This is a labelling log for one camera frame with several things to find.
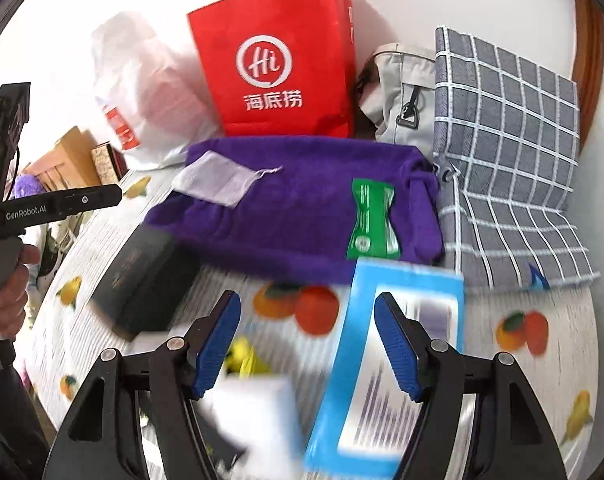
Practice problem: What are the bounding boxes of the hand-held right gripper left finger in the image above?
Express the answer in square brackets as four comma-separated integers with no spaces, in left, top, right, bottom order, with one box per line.
[42,290,243,480]

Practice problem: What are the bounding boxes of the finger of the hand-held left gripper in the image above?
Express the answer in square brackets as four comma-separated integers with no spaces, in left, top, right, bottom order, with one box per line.
[49,183,124,219]

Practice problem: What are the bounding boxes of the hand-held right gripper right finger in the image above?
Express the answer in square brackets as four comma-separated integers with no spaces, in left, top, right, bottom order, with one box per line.
[373,292,567,480]

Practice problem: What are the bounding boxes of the blue and white box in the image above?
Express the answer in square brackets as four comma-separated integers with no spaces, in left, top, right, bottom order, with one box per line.
[303,258,466,478]

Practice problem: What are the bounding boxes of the person's left forearm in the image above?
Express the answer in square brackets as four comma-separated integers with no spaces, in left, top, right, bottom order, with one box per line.
[0,345,53,480]

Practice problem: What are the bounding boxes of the person's left hand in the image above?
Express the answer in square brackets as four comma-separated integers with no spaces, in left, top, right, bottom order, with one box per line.
[0,245,41,341]

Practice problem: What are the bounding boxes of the purple fluffy thing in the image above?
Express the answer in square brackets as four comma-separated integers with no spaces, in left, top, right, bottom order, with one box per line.
[9,174,45,201]

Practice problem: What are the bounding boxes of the patterned brown box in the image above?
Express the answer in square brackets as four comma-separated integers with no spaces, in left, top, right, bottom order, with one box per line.
[91,142,128,186]

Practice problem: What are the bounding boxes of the brown cardboard box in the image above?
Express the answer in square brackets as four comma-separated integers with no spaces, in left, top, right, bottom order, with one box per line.
[24,126,103,196]

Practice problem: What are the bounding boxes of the black box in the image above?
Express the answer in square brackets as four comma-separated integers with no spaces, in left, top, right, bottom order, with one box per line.
[89,225,200,343]

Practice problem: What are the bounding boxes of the white mesh pouch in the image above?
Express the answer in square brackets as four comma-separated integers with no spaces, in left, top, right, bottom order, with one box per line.
[172,150,283,208]

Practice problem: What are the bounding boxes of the fruit print tablecloth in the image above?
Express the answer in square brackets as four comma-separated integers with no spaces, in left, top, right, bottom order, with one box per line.
[24,167,604,480]

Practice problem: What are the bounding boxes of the white plastic bag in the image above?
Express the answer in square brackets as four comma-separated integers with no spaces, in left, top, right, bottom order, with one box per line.
[91,10,223,171]

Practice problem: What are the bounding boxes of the green packet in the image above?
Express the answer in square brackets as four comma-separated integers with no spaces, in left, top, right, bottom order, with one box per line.
[345,178,401,261]

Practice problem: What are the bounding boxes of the purple towel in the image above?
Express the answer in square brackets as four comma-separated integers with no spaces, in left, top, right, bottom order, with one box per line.
[144,136,445,286]

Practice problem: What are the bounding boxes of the grey checked cloth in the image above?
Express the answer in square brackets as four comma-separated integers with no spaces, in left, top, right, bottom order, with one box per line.
[432,26,602,291]

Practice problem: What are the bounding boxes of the red paper bag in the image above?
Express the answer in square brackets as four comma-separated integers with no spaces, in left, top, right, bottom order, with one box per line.
[186,0,357,139]

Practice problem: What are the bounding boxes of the grey fabric bag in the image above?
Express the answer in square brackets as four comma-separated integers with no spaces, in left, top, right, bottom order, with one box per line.
[357,42,439,153]

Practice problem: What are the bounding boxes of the brown wooden frame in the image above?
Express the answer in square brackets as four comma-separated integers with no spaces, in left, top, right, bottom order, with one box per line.
[572,0,604,146]

